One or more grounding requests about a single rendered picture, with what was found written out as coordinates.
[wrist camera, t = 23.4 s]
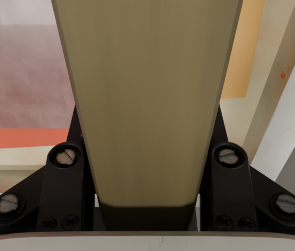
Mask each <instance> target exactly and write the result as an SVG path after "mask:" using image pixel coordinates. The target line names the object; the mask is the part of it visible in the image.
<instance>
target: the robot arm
mask: <svg viewBox="0 0 295 251"><path fill-rule="evenodd" d="M95 194H96V190H95V186H94V181H93V177H92V173H91V169H90V164H89V160H88V156H87V152H86V147H85V144H84V139H83V135H82V131H81V126H80V122H79V118H78V114H77V109H76V105H75V107H74V111H73V115H72V119H71V123H70V128H69V132H68V136H67V140H66V142H62V143H60V144H57V145H56V146H54V147H53V148H52V149H51V150H50V151H49V153H48V155H47V159H46V165H45V166H43V167H42V168H40V169H39V170H37V171H36V172H34V173H33V174H31V175H30V176H28V177H26V178H25V179H23V180H22V181H20V182H19V183H17V184H16V185H14V186H13V187H11V188H10V189H8V190H7V191H5V192H4V193H2V194H1V195H0V251H295V195H294V194H292V193H291V192H289V191H288V190H286V189H285V188H283V187H282V186H280V185H279V184H277V183H276V182H274V181H273V180H271V179H270V178H268V177H267V176H265V175H264V174H262V173H261V172H259V171H258V170H256V169H255V168H253V167H252V166H250V165H249V161H248V156H247V153H246V152H245V150H244V149H243V148H242V147H241V146H239V145H237V144H235V143H232V142H229V141H228V137H227V133H226V129H225V125H224V120H223V116H222V112H221V108H220V105H219V107H218V112H217V116H216V120H215V124H214V129H213V133H212V137H211V142H210V146H209V150H208V154H207V158H206V163H205V167H204V171H203V176H202V180H201V184H200V188H199V194H200V196H199V198H200V231H95Z"/></svg>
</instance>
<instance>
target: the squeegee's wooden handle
mask: <svg viewBox="0 0 295 251"><path fill-rule="evenodd" d="M51 3H52V7H53V11H54V15H55V20H56V24H57V28H58V33H59V37H60V41H61V45H62V50H63V54H64V58H65V62H66V67H67V71H68V75H69V80H70V84H71V88H72V92H73V97H74V101H75V105H76V109H77V114H78V118H79V122H80V126H81V131H82V135H83V139H84V144H85V147H86V152H87V156H88V160H89V164H90V169H91V173H92V177H93V181H94V186H95V190H96V194H97V199H98V203H99V207H100V211H101V216H102V220H103V224H104V228H105V231H190V227H191V223H192V219H193V214H194V210H195V206H196V201H197V197H198V193H199V188H200V184H201V180H202V176H203V171H204V167H205V163H206V158H207V154H208V150H209V146H210V142H211V137H212V133H213V129H214V124H215V120H216V116H217V112H218V107H219V103H220V99H221V94H222V90H223V86H224V81H225V77H226V73H227V69H228V64H229V60H230V56H231V51H232V47H233V43H234V38H235V34H236V30H237V26H238V21H239V17H240V13H241V8H242V4H243V0H51Z"/></svg>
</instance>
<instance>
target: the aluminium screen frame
mask: <svg viewBox="0 0 295 251"><path fill-rule="evenodd" d="M294 147H295V6H294V8H293V11H292V14H291V16H290V19H289V22H288V24H287V27H286V30H285V32H284V35H283V38H282V40H281V43H280V46H279V49H278V51H277V54H276V57H275V59H274V62H273V65H272V67H271V70H270V73H269V75H268V78H267V81H266V84H265V86H264V89H263V92H262V94H261V97H260V100H259V102H258V105H257V108H256V110H255V113H254V116H253V118H252V121H251V124H250V127H249V129H248V132H247V135H246V137H245V140H244V143H243V145H242V148H243V149H244V150H245V152H246V153H247V156H248V161H249V165H250V166H252V167H253V168H255V169H256V170H258V171H259V172H261V173H262V174H264V175H265V176H267V177H268V178H270V179H271V180H273V181H274V182H275V180H276V178H277V177H278V175H279V173H280V171H281V170H282V168H283V166H284V164H285V163H286V161H287V159H288V158H289V156H290V154H291V152H292V151H293V149H294ZM36 171H37V170H0V195H1V194H2V193H4V192H5V191H7V190H8V189H10V188H11V187H13V186H14V185H16V184H17V183H19V182H20V181H22V180H23V179H25V178H26V177H28V176H30V175H31V174H33V173H34V172H36Z"/></svg>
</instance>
